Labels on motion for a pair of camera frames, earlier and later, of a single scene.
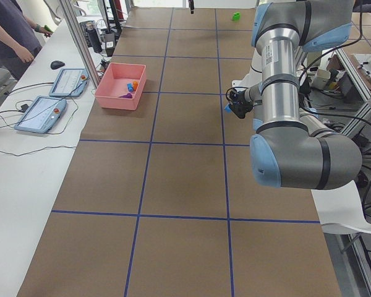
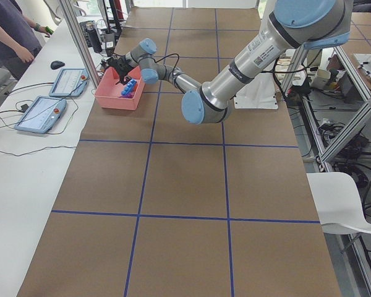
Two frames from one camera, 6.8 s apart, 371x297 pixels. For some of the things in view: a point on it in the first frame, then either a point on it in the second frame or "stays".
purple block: x=127 y=96 stays
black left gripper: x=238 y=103 to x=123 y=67
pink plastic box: x=114 y=84 stays
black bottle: x=91 y=29 stays
